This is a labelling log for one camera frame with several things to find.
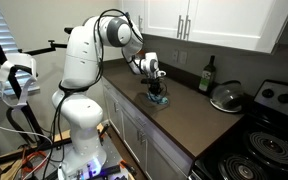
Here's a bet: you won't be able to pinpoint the silver upper cabinet handle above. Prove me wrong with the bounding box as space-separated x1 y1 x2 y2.
176 14 184 39
137 14 144 33
183 14 192 41

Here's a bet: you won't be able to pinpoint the wooden board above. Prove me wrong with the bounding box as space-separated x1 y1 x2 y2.
0 123 105 180

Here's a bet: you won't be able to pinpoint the silver drawer bar handle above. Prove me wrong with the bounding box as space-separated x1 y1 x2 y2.
135 116 147 128

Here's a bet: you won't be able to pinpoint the black stove knob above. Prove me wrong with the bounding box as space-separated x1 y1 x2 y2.
262 88 275 99
277 93 288 104

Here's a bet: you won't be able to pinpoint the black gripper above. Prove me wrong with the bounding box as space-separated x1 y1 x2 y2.
147 78 165 98

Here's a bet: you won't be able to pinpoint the white wall outlet plate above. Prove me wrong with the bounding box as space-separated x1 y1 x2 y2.
178 50 188 65
171 49 179 63

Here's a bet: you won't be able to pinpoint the white upper cabinets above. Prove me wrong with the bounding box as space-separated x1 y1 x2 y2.
122 0 288 54

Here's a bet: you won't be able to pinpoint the orange black clamp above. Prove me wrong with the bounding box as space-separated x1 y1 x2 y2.
118 159 138 178
98 123 111 144

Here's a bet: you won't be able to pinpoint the dark green oil bottle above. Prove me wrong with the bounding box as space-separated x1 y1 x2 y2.
198 55 217 94

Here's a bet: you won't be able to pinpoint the orange cable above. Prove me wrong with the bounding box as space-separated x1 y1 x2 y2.
20 150 48 174

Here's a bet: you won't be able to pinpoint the white window blinds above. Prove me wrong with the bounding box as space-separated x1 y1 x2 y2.
0 0 40 103

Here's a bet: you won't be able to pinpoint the black tripod stand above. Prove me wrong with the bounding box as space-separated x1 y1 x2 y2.
0 11 47 143

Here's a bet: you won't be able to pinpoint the blue microfiber towel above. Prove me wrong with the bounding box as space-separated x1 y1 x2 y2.
146 92 169 106

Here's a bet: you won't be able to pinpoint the robot mounting base platform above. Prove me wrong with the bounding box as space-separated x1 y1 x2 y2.
43 131 135 180

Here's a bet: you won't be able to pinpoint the white cable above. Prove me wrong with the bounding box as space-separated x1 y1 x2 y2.
0 116 52 143

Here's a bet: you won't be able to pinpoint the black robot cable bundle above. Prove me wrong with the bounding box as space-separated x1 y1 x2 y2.
40 9 145 180

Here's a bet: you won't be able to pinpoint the black coil stove burner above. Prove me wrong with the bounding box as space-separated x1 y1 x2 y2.
243 130 288 166
218 153 268 180

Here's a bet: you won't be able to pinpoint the white strapped device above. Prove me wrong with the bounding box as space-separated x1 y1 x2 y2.
0 52 38 113

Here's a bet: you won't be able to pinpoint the black electric stove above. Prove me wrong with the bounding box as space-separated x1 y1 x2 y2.
187 79 288 180

